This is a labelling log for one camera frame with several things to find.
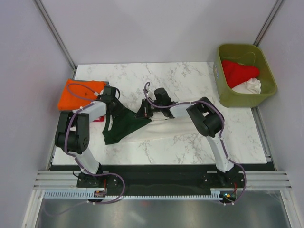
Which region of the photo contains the aluminium frame post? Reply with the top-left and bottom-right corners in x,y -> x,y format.
33,0 -> 77,72
253,0 -> 285,47

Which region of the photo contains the right aluminium side rail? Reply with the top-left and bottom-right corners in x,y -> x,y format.
251,107 -> 277,171

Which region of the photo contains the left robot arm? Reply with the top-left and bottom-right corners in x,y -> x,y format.
55,86 -> 125,187

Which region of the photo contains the olive green plastic bin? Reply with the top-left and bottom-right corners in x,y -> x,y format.
213,43 -> 277,108

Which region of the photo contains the white slotted cable duct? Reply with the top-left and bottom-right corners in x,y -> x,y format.
43,190 -> 236,200

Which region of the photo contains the white and green t shirt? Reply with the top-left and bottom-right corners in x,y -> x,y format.
102,106 -> 198,145

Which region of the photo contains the right aluminium frame post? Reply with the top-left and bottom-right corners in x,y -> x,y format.
253,0 -> 285,47

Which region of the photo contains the white garment in bin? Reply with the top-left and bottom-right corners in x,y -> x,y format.
232,78 -> 261,94

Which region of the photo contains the left aluminium frame post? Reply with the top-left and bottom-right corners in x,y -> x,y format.
33,0 -> 77,72

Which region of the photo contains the red folded t shirt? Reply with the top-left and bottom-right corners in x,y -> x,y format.
94,116 -> 105,122

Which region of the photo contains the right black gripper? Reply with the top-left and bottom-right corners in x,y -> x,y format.
134,98 -> 163,119

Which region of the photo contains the red t shirt in bin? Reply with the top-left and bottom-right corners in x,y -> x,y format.
222,60 -> 260,89

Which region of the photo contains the orange folded t shirt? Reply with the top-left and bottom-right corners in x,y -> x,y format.
57,79 -> 104,111

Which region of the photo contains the blue label on bin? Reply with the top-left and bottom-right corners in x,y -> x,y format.
213,63 -> 222,81

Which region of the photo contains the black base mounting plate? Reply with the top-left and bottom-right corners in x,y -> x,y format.
76,165 -> 245,195

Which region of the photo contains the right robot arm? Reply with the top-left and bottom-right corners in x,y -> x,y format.
136,83 -> 235,187

